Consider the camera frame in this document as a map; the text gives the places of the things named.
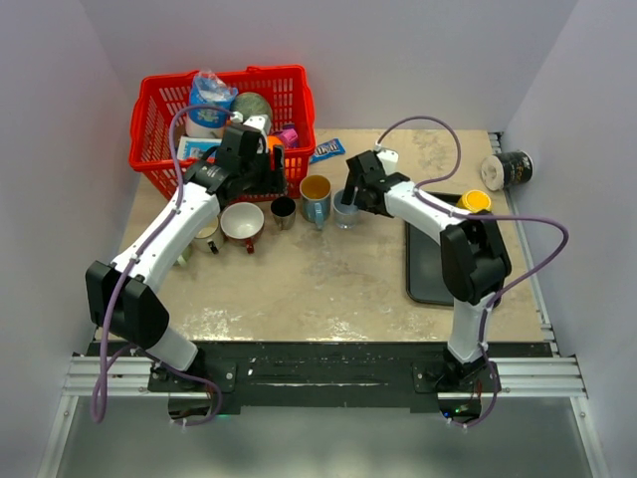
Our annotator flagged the brown maroon mug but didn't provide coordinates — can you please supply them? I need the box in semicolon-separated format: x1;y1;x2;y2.
270;196;297;230

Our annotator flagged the grey mug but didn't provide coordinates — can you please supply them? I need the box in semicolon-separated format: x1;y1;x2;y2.
332;189;359;229

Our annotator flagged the blue mug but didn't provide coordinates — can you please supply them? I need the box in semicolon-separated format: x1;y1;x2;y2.
300;174;331;230

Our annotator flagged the dark red mug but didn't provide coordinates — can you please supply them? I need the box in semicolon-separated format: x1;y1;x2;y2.
220;202;265;254

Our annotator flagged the cream white mug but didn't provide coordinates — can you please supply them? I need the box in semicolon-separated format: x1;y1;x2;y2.
192;217;225;255

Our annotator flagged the green mug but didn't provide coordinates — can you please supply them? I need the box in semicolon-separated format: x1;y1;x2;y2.
175;249;192;267

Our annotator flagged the yellow mug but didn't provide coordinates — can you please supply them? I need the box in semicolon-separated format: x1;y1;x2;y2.
457;189;492;213

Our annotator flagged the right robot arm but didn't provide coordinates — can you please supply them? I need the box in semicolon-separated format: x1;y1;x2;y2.
342;150;512;391

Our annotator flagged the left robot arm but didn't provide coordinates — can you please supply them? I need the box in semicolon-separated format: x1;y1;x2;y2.
86;115;286;390

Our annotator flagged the orange fruit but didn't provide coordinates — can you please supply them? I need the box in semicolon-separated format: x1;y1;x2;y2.
268;135;285;151

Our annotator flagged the blue candy packet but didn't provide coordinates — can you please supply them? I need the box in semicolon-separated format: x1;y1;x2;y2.
310;138;345;164

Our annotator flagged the pink purple toy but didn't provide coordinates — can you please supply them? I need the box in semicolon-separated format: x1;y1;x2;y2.
274;126;299;148

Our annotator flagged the green melon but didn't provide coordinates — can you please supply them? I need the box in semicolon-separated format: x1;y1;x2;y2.
230;92;274;120

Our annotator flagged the blue white box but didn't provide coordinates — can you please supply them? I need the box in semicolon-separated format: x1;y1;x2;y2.
177;136;221;160

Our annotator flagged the red plastic basket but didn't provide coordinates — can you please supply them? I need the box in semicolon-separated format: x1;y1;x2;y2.
128;65;316;199

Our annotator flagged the blue white plastic bag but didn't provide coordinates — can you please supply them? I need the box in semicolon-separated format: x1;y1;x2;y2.
185;70;238;138

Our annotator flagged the black tray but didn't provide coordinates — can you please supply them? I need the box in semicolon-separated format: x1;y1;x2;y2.
405;192;462;308

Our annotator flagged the black white paper cup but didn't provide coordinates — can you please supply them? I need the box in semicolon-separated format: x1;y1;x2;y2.
480;150;533;191

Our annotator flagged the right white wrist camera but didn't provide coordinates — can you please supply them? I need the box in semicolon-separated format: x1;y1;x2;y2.
373;143;399;175

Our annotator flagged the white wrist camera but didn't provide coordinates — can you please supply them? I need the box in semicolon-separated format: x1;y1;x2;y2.
373;143;399;175
230;112;272;142

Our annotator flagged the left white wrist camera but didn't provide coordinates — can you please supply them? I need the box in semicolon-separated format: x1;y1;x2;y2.
230;112;272;142

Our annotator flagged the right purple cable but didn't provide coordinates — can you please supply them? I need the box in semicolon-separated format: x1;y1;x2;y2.
375;117;571;359

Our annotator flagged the purple cable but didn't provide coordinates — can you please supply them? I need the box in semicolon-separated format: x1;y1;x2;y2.
90;105;245;424
375;117;571;359

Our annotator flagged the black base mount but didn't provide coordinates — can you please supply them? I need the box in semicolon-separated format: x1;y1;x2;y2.
146;341;504;417

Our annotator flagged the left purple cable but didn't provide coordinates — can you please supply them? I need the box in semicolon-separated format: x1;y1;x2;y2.
90;105;245;424

